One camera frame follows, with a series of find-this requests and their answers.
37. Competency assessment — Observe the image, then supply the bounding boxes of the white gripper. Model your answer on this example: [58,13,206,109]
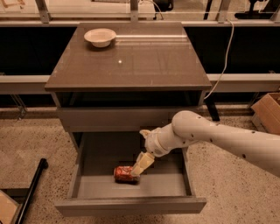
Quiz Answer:
[130,127,171,177]

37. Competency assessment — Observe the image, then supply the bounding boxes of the red coke can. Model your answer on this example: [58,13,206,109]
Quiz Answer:
[114,166,140,183]

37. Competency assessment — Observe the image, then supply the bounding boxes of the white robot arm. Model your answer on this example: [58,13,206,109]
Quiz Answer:
[131,111,280,177]

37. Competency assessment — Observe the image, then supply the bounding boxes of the closed grey top drawer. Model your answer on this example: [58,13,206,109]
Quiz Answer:
[57,107,199,132]

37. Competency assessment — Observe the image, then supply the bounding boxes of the open grey middle drawer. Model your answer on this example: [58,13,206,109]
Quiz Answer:
[55,132,207,216]

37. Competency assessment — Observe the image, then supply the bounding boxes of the grey drawer cabinet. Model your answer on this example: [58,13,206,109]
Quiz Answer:
[45,22,211,148]

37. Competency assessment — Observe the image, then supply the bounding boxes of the black table leg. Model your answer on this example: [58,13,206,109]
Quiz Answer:
[205,99,220,122]

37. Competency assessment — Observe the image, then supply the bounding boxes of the black metal pole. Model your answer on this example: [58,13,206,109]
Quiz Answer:
[15,158,48,224]

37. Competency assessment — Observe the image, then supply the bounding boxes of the white paper bowl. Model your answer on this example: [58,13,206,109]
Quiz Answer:
[84,28,116,48]

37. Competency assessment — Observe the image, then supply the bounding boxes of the brown cardboard box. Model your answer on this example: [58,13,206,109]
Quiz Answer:
[251,93,280,135]

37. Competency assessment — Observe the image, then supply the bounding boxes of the wooden board corner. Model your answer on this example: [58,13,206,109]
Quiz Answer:
[0,190,18,224]

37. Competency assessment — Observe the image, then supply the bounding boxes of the white cable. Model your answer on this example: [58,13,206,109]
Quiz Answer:
[203,19,235,101]

